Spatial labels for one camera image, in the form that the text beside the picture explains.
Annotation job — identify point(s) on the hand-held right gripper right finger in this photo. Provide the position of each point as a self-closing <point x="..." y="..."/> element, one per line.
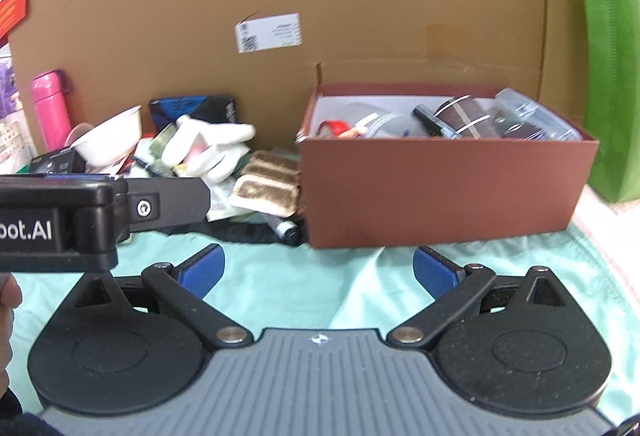
<point x="435" y="273"/>

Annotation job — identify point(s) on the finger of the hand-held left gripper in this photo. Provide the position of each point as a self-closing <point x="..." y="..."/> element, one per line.
<point x="175" y="203"/>

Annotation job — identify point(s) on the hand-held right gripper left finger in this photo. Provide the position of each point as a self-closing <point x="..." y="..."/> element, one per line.
<point x="202" y="273"/>

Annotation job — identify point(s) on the white work glove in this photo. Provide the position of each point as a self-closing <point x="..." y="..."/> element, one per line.
<point x="210" y="141"/>

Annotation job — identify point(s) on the brown shoebox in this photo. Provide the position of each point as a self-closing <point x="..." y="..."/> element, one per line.
<point x="440" y="191"/>

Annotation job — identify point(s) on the gold foil packet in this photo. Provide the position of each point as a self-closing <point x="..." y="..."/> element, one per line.
<point x="265" y="193"/>
<point x="277" y="157"/>
<point x="272" y="173"/>

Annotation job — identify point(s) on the person's left hand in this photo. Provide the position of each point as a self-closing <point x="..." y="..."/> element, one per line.
<point x="7" y="311"/>

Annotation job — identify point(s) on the small black box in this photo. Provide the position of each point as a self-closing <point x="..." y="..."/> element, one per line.
<point x="57" y="161"/>

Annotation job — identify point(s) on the white plastic basket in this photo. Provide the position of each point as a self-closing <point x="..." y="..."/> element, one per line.
<point x="10" y="131"/>

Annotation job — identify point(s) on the white paper bowl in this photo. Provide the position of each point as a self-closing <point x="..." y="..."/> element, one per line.
<point x="107" y="136"/>

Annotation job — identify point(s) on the pink water bottle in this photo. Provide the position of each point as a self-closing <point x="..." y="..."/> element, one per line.
<point x="50" y="111"/>

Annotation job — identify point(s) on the black cylinder with silver cap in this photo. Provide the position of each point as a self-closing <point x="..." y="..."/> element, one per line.
<point x="287" y="229"/>

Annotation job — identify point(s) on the dark blue printed box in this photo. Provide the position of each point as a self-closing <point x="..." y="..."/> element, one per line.
<point x="200" y="108"/>

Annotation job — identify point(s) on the teal cloth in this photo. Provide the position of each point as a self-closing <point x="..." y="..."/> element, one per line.
<point x="310" y="286"/>

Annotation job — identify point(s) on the black marker pen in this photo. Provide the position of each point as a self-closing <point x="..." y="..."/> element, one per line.
<point x="434" y="121"/>

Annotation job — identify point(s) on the brown striped belt roll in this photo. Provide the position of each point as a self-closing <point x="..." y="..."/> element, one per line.
<point x="467" y="118"/>

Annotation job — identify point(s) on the clear round plastic container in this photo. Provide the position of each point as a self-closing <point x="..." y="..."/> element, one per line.
<point x="385" y="121"/>

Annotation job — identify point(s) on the red tape roll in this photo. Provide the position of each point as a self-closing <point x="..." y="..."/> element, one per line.
<point x="334" y="128"/>

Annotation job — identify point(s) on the clear plastic case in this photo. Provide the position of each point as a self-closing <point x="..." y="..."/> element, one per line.
<point x="535" y="116"/>

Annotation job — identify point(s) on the cream towel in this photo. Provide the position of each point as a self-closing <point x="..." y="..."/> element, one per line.
<point x="617" y="226"/>

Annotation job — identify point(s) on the white shipping label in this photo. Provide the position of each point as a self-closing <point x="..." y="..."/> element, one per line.
<point x="270" y="32"/>

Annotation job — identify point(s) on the green fabric tote bag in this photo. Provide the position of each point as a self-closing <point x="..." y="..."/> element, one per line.
<point x="610" y="66"/>

